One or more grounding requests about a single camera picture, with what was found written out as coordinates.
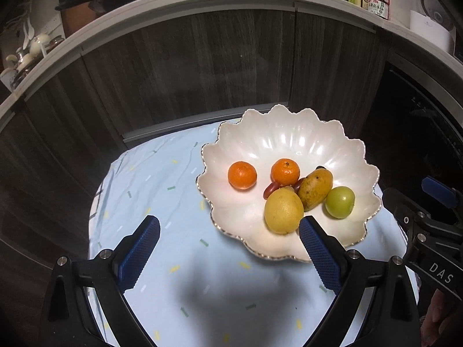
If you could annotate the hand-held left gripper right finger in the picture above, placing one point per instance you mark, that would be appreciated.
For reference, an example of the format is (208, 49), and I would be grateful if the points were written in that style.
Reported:
(320, 256)

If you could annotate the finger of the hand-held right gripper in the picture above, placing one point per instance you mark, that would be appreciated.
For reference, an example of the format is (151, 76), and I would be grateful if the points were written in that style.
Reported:
(439, 189)
(419, 224)

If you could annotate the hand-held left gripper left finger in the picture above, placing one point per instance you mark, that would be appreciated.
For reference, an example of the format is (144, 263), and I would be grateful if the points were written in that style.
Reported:
(139, 256)

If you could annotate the green apple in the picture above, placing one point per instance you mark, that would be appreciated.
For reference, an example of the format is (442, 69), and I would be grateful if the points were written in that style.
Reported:
(340, 202)

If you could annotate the yellow lemon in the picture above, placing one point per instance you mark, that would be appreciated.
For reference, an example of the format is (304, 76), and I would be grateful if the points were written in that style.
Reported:
(284, 211)

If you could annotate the yellow-brown mango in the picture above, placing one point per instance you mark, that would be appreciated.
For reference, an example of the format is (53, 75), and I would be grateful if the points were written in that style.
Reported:
(315, 189)

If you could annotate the red jujube fruits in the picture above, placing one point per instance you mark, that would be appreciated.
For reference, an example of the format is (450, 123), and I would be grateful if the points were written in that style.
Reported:
(270, 190)

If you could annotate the orange tangerine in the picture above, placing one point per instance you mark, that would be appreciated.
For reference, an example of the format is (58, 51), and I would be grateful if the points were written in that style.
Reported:
(285, 171)
(242, 175)

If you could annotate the white scalloped bowl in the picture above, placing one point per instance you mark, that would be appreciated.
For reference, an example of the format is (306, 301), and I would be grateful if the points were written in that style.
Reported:
(289, 137)

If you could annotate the black built-in oven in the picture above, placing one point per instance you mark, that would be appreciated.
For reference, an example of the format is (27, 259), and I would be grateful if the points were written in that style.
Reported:
(416, 133)

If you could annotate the light blue confetti tablecloth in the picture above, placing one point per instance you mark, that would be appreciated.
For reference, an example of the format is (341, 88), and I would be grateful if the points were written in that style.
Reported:
(217, 260)

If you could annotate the dark wood kitchen cabinet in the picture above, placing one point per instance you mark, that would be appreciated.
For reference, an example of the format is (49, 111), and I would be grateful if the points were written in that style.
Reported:
(199, 61)

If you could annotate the white teapot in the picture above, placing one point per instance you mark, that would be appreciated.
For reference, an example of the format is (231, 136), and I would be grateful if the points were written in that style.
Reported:
(39, 43)

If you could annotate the brown wooden cutting board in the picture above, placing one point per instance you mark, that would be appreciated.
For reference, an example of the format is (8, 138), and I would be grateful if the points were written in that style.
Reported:
(77, 20)

